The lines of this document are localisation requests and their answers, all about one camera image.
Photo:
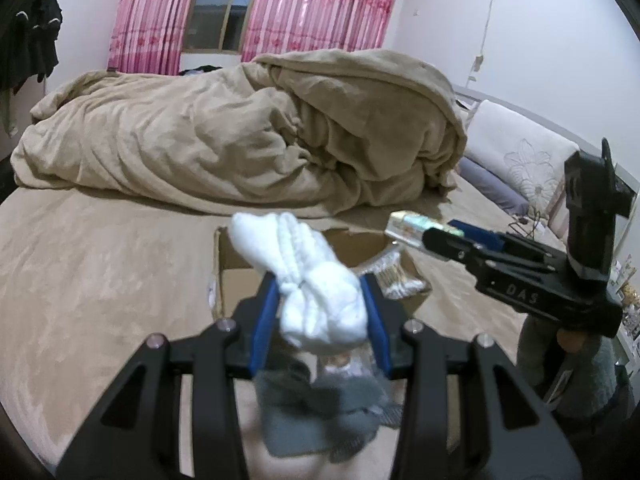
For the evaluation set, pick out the grey cloth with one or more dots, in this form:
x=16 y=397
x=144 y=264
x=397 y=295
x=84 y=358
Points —
x=310 y=410

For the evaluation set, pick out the person's right forearm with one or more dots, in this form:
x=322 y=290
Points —
x=575 y=380

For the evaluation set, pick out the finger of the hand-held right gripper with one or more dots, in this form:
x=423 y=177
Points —
x=450 y=249
x=480 y=236

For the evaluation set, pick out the small clear plastic packet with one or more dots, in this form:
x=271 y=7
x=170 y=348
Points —
x=345 y=362

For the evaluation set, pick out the pink striped curtain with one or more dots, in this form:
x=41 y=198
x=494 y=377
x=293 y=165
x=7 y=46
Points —
x=150 y=15
x=320 y=5

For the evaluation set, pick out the white flower-print pillow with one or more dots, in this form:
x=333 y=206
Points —
x=520 y=150

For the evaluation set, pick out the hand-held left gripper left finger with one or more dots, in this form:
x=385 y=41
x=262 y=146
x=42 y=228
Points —
x=263 y=317

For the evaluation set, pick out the clear packet of cotton swabs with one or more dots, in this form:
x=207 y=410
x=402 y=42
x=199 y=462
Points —
x=397 y=277

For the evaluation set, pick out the window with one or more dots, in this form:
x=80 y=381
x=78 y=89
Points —
x=220 y=15

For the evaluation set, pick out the beige fleece blanket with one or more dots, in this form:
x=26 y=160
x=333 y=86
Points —
x=225 y=130

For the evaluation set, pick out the white sock bundle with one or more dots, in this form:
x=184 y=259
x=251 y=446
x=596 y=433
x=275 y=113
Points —
x=310 y=280

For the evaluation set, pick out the grey pillow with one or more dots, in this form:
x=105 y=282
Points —
x=492 y=187

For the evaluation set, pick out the grey bed headboard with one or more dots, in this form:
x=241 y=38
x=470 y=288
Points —
x=525 y=110

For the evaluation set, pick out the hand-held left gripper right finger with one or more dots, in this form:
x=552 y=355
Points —
x=376 y=320

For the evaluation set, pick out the small clear green packet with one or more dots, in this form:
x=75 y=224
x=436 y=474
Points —
x=406 y=225

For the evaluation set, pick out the dark hanging clothing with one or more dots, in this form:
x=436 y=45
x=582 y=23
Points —
x=35 y=35

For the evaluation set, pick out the cardboard box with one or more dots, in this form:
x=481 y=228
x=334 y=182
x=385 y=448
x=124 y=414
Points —
x=240 y=287

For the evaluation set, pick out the beige bed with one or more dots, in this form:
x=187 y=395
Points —
x=100 y=285

